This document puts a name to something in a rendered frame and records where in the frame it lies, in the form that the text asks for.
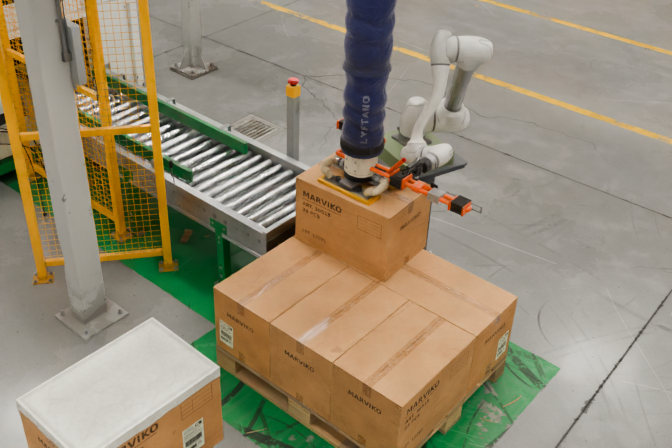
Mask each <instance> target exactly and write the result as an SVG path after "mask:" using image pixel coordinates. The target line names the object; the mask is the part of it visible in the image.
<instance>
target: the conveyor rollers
mask: <svg viewBox="0 0 672 448"><path fill-rule="evenodd" d="M108 93H109V101H110V102H118V103H115V107H114V103H110V108H111V115H115V111H116V115H119V116H112V124H113V126H124V123H125V126H127V125H139V124H140V125H142V124H150V120H148V119H150V117H149V114H142V113H149V107H148V106H146V105H144V104H142V103H140V102H138V101H136V100H134V99H132V98H130V97H129V98H128V96H126V95H124V94H122V93H121V94H120V92H118V91H116V90H114V89H113V91H112V90H108ZM77 95H78V93H77V94H76V95H75V96H76V98H75V99H76V100H77V101H76V102H77V104H82V103H83V100H84V99H85V100H84V104H85V105H81V108H82V109H81V108H79V107H80V105H77V108H79V109H81V110H83V109H84V107H85V110H92V109H94V111H93V116H94V115H95V116H96V115H97V116H100V113H99V107H98V104H95V105H94V104H92V109H91V103H90V98H87V101H86V98H83V99H82V98H80V97H82V93H79V95H78V96H77ZM113 95H123V96H114V99H113ZM79 96H80V97H79ZM79 98H80V101H79ZM121 98H122V102H121ZM78 101H79V102H78ZM88 101H89V102H88ZM126 101H134V102H130V106H129V102H126ZM80 102H81V103H80ZM87 103H88V107H87V106H86V105H87ZM96 105H97V106H96ZM137 105H138V107H142V108H138V110H137V108H134V107H137ZM78 106H79V107H78ZM122 106H123V108H126V109H123V110H122V109H118V108H122ZM89 107H90V108H89ZM95 108H96V111H95ZM85 110H83V111H84V112H86V113H88V112H87V111H85ZM130 110H131V114H135V115H127V114H130ZM97 111H98V112H97ZM89 112H90V113H88V114H90V115H92V114H91V113H92V111H89ZM123 114H124V119H123ZM158 114H159V125H160V135H161V146H162V152H163V153H162V154H164V155H166V156H168V157H170V158H171V157H173V156H175V155H177V154H179V153H181V154H179V155H177V156H175V157H173V158H171V159H173V160H175V161H177V162H179V163H180V162H182V161H184V162H182V163H181V164H183V165H184V166H186V167H188V168H190V167H192V166H194V165H196V164H198V163H200V162H202V161H204V160H206V159H208V158H210V157H212V156H214V155H216V154H218V153H220V152H222V151H224V150H226V149H228V148H230V147H228V146H226V145H224V144H222V143H221V144H219V143H220V142H218V141H216V140H214V139H211V138H210V137H208V136H206V135H204V134H202V133H200V132H198V131H196V130H194V129H192V128H190V127H188V126H186V125H184V124H182V123H180V122H178V121H176V120H174V119H172V118H170V117H168V116H166V115H164V114H162V113H160V112H158ZM138 115H139V119H138ZM95 116H94V117H95ZM95 118H96V117H95ZM116 119H117V123H116ZM131 119H132V124H131ZM133 120H141V121H133ZM118 121H126V122H118ZM173 121H174V122H173ZM164 125H165V126H164ZM178 127H179V128H178ZM176 128H177V129H176ZM174 129H175V130H174ZM190 130H191V131H190ZM188 131H189V132H188ZM167 132H168V133H167ZM186 132H187V133H186ZM165 133H166V134H165ZM184 133H185V134H184ZM182 134H183V135H182ZM200 134H202V135H200ZM127 135H129V136H131V137H134V139H140V140H138V141H140V142H142V143H144V144H145V145H147V146H149V147H151V148H153V147H152V145H150V144H152V139H147V138H152V137H151V133H147V134H146V133H141V138H140V133H137V134H127ZM198 135H199V136H198ZM177 136H178V137H177ZM196 136H197V137H196ZM137 137H138V138H137ZM175 137H176V138H175ZM194 137H195V138H194ZM173 138H174V139H173ZM192 138H193V139H192ZM171 139H172V140H171ZM190 139H191V140H190ZM209 139H210V140H209ZM169 140H170V141H169ZM188 140H189V141H188ZM207 140H208V141H207ZM147 141H148V142H147ZM186 141H187V142H186ZM205 141H206V142H205ZM145 142H146V143H145ZM164 142H165V143H164ZM183 142H185V143H183ZM202 142H204V143H202ZM162 143H163V144H162ZM181 143H182V144H181ZM200 143H202V144H200ZM179 144H180V145H179ZM198 144H200V145H198ZM217 144H219V145H217ZM177 145H178V146H177ZM196 145H198V146H196ZM215 145H217V146H215ZM175 146H176V147H175ZM194 146H195V147H194ZM213 146H215V147H213ZM173 147H174V148H173ZM192 147H193V148H192ZM211 147H213V148H211ZM171 148H172V149H171ZM190 148H191V149H190ZM209 148H211V149H209ZM169 149H170V150H169ZM188 149H189V150H188ZM207 149H209V150H207ZM166 150H168V151H166ZM186 150H187V151H186ZM205 150H207V151H205ZM164 151H165V152H164ZM184 151H185V152H184ZM203 151H205V152H203ZM182 152H183V153H182ZM201 152H203V153H201ZM199 153H201V154H199ZM237 153H239V152H238V151H236V150H234V149H232V148H230V149H228V150H226V151H224V152H222V153H220V154H218V155H216V156H214V157H212V158H210V159H208V160H206V161H204V162H202V163H200V164H198V165H196V166H194V167H192V168H190V169H192V170H193V176H194V175H196V174H198V173H200V172H202V171H204V170H206V169H208V168H210V167H212V166H214V165H216V164H218V163H220V162H222V161H224V160H226V159H228V158H230V157H232V156H234V155H236V154H237ZM197 154H199V155H197ZM195 155H196V156H195ZM193 156H194V157H193ZM251 156H252V151H251V150H250V149H248V154H246V155H244V154H242V153H240V154H238V155H236V156H234V157H232V158H230V159H228V160H226V161H224V162H222V163H220V164H218V165H216V166H214V167H212V168H210V169H208V170H206V171H204V172H202V173H201V174H199V175H197V176H195V177H193V182H192V183H189V182H187V181H185V182H184V183H185V184H187V185H189V186H191V187H193V186H195V185H197V184H199V183H201V182H203V181H205V180H207V179H209V178H211V177H212V176H214V175H216V174H218V173H220V172H222V171H224V170H226V169H228V168H230V167H232V166H234V165H236V164H237V163H239V162H241V161H243V160H245V159H247V158H249V157H251ZM191 157H192V158H191ZM189 158H190V159H189ZM187 159H188V160H187ZM185 160H186V161H185ZM261 161H262V156H261V155H260V154H257V155H255V156H253V157H252V158H250V159H248V160H246V161H244V162H242V163H240V164H238V165H236V166H234V167H232V168H230V169H229V170H227V171H225V172H223V173H221V174H219V175H217V176H215V177H213V178H211V179H209V180H207V181H206V182H204V183H202V184H200V185H198V186H196V187H194V189H196V190H198V191H200V192H204V191H206V190H208V189H210V188H212V187H214V186H216V185H217V184H219V183H221V182H223V181H225V180H227V179H229V178H231V177H233V176H234V175H236V174H238V173H240V172H242V171H244V170H246V169H248V168H249V167H251V166H253V165H255V164H257V163H259V162H261ZM271 166H272V161H271V160H270V159H267V160H265V161H264V162H262V163H260V164H258V165H256V166H254V167H252V168H250V169H249V170H247V171H245V172H243V173H241V174H239V175H237V176H235V177H234V178H232V179H230V180H228V181H226V182H224V183H222V184H220V185H219V186H217V187H215V188H213V189H211V190H209V191H207V192H205V193H204V194H205V195H207V196H209V197H211V198H214V197H216V196H218V195H219V194H221V193H223V192H225V191H227V190H229V189H230V188H232V187H234V186H236V185H238V184H240V183H242V182H243V181H245V180H247V179H249V178H251V177H253V176H254V175H256V174H258V173H260V172H262V171H264V170H265V169H267V168H269V167H271ZM282 171H283V168H282V166H281V165H280V164H278V165H276V166H274V167H272V168H270V169H269V170H267V171H265V172H263V173H261V174H259V175H258V176H256V177H254V178H252V179H250V180H248V181H247V182H245V183H243V184H241V185H239V186H237V187H236V188H234V189H232V190H230V191H228V192H226V193H225V194H223V195H221V196H219V197H217V198H215V199H214V200H216V201H218V202H219V203H221V204H224V203H226V202H227V201H229V200H231V199H233V198H235V197H236V196H238V195H240V194H242V193H244V192H245V191H247V190H249V189H251V188H253V187H255V186H256V185H258V184H260V183H262V182H264V181H265V180H267V179H269V178H271V177H273V176H274V175H276V174H278V173H280V172H282ZM292 176H293V172H292V171H291V170H290V169H289V170H287V171H285V172H283V173H281V174H280V175H278V176H276V177H274V178H272V179H271V180H269V181H267V182H265V183H263V184H262V185H260V186H258V187H256V188H254V189H253V190H251V191H249V192H247V193H245V194H244V195H242V196H240V197H238V198H237V199H235V200H233V201H231V202H229V203H228V204H226V205H225V206H227V207H228V208H230V209H232V210H234V209H236V208H238V207H240V206H241V205H243V204H245V203H247V202H248V201H250V200H252V199H254V198H255V197H257V196H259V195H261V194H262V193H264V192H266V191H268V190H270V189H271V188H273V187H275V186H277V185H278V184H280V183H282V182H284V181H285V180H287V179H289V178H291V177H292ZM296 177H297V176H296ZM296 177H294V178H293V179H291V180H289V181H287V182H286V183H284V184H282V185H280V186H279V187H277V188H275V189H273V190H272V191H270V192H268V193H266V194H265V195H263V196H261V197H259V198H258V199H256V200H254V201H252V202H251V203H249V204H247V205H245V206H244V207H242V208H240V209H238V210H237V211H236V212H237V213H239V214H241V215H243V216H245V215H247V214H249V213H250V212H252V211H254V210H255V209H257V208H259V207H261V206H262V205H264V204H266V203H268V202H269V201H271V200H273V199H274V198H276V197H278V196H280V195H281V194H283V193H285V192H286V191H288V190H290V189H292V188H293V187H295V186H296ZM295 198H296V189H294V190H292V191H291V192H289V193H287V194H285V195H284V196H282V197H280V198H279V199H277V200H275V201H273V202H272V203H270V204H268V205H267V206H265V207H263V208H261V209H260V210H258V211H256V212H255V213H253V214H251V215H249V216H248V217H246V218H248V219H250V220H252V221H254V222H256V221H258V220H260V219H261V218H263V217H265V216H266V215H268V214H270V213H271V212H273V211H275V210H277V209H278V208H280V207H282V206H283V205H285V204H287V203H288V202H290V201H292V200H293V199H295ZM294 211H296V201H295V202H293V203H291V204H289V205H288V206H286V207H284V208H283V209H281V210H279V211H278V212H276V213H274V214H273V215H271V216H269V217H268V218H266V219H264V220H263V221H261V222H259V223H258V224H259V225H261V226H263V227H264V228H268V227H270V226H271V225H273V224H275V223H276V222H278V221H280V220H281V219H283V218H284V217H286V216H288V215H289V214H291V213H293V212H294Z"/></svg>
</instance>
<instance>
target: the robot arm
mask: <svg viewBox="0 0 672 448"><path fill-rule="evenodd" d="M492 55H493V45H492V43H491V42H490V41H489V40H487V39H485V38H482V37H478V36H451V32H449V31H447V30H439V31H436V32H435V35H434V37H433V39H432V43H431V49H430V61H431V70H432V77H433V91H432V94H431V96H430V98H429V100H428V101H427V100H426V99H424V98H422V97H412V98H410V99H409V100H408V101H407V102H406V103H405V105H404V107H403V110H402V114H401V119H400V126H398V127H397V130H398V131H399V133H397V134H392V135H391V138H392V139H394V140H396V141H397V142H399V143H400V144H401V145H403V146H404V147H403V148H402V149H401V151H400V158H401V159H402V158H406V162H404V163H406V164H408V165H407V166H406V169H405V168H404V171H403V172H402V173H401V174H399V175H397V176H396V178H398V179H400V180H401V179H403V178H404V177H406V176H408V175H409V173H410V172H412V179H413V180H415V181H418V180H419V179H418V177H419V176H420V175H421V174H424V173H426V172H430V171H432V170H434V169H435V168H437V167H440V166H442V165H444V164H446V163H447V162H448V161H449V160H450V159H451V158H452V156H453V149H452V147H451V146H450V145H449V144H439V145H434V146H427V145H429V144H432V140H430V139H428V138H427V137H425V134H426V133H428V132H431V131H434V132H457V131H461V130H463V129H465V128H466V127H467V126H468V125H469V122H470V113H469V110H468V109H467V108H466V107H465V106H464V104H463V103H462V102H463V100H464V97H465V94H466V91H467V89H468V86H469V84H470V81H471V78H472V75H473V72H474V70H475V69H476V68H478V66H480V65H481V64H482V63H485V62H487V61H489V60H490V59H491V58H492ZM450 62H456V63H457V64H456V67H455V70H454V73H453V76H452V79H451V82H450V85H449V88H448V91H447V94H446V97H445V98H443V96H444V93H445V90H446V85H447V79H448V73H449V69H450ZM442 98H443V99H442Z"/></svg>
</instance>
